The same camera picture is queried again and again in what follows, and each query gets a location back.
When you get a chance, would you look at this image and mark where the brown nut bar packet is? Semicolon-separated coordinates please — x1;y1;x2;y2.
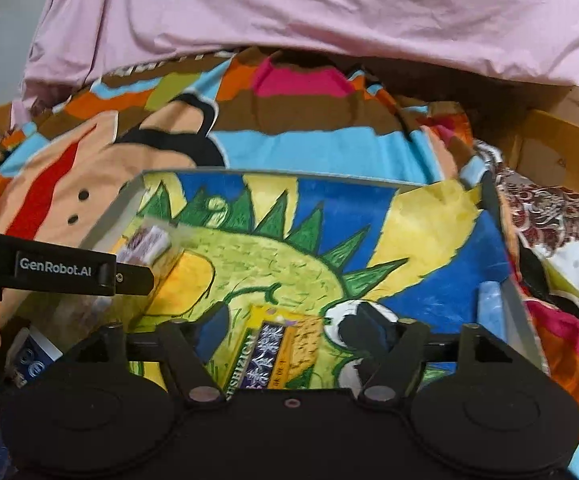
17;222;173;351

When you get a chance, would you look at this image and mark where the yellow purple snack packet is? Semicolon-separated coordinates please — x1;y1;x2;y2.
222;304;323;398

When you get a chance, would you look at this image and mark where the blue calcium tablet box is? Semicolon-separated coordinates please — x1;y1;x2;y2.
10;326;62;388

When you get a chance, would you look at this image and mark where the metal tray with dinosaur drawing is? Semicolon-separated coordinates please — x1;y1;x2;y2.
83;171;544;389

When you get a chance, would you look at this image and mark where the colourful monkey blanket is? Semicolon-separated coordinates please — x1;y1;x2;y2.
0;46;579;480

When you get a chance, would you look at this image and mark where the floral satin pillow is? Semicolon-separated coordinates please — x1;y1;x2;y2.
474;140;579;320

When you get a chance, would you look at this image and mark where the pink hanging sheet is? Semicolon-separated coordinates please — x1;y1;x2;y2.
12;0;579;123

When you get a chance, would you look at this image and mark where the wooden bed rail right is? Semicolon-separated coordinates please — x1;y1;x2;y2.
483;84;579;201

